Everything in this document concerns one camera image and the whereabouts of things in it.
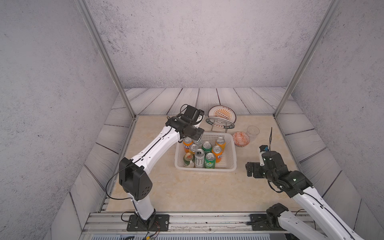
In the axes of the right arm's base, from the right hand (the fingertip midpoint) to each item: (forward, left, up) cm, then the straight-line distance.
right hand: (255, 165), depth 76 cm
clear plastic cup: (+32, -9, -13) cm, 36 cm away
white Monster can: (+6, +28, -3) cm, 29 cm away
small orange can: (+13, +32, -4) cm, 35 cm away
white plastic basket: (+9, +11, -15) cm, 20 cm away
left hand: (+16, +28, +7) cm, 33 cm away
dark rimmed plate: (+30, +14, -1) cm, 34 cm away
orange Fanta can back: (+17, +36, -4) cm, 40 cm away
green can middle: (+14, +24, -4) cm, 28 cm away
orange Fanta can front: (+11, +18, -4) cm, 21 cm away
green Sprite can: (+6, +22, -6) cm, 24 cm away
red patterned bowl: (+27, 0, -15) cm, 31 cm away
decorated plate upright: (+39, +13, 0) cm, 41 cm away
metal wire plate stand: (+36, +19, -8) cm, 41 cm away
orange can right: (+18, +16, -4) cm, 24 cm away
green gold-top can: (+7, +35, -4) cm, 36 cm away
